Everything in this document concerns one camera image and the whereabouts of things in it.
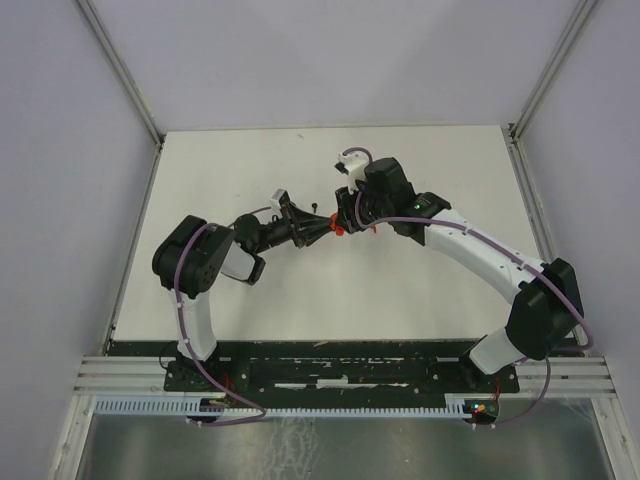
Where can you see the left aluminium frame post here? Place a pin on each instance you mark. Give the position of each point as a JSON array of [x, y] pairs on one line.
[[99, 32]]

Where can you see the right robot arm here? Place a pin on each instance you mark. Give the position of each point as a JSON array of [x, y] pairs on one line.
[[544, 296]]

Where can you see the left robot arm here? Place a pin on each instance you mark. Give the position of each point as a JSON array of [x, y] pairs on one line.
[[195, 253]]

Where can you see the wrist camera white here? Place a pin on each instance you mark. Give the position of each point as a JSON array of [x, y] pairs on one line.
[[277, 199], [352, 163]]

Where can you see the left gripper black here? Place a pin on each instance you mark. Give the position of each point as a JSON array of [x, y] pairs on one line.
[[310, 227]]

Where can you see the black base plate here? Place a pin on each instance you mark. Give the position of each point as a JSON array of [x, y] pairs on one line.
[[339, 374]]

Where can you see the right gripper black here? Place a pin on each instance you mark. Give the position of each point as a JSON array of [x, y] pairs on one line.
[[345, 210]]

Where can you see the right aluminium frame post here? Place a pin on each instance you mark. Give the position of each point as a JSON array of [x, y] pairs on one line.
[[575, 27]]

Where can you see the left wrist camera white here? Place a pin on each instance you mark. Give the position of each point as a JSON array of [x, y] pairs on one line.
[[277, 199]]

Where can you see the aluminium frame post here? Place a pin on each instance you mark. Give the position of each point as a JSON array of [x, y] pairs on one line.
[[575, 27], [99, 32]]

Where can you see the aluminium front rail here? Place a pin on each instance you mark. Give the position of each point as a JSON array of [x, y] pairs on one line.
[[571, 378]]

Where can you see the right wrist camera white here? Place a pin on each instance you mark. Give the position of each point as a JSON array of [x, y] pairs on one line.
[[352, 163]]

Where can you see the orange charging case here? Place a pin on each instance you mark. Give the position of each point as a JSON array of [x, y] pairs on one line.
[[339, 231]]

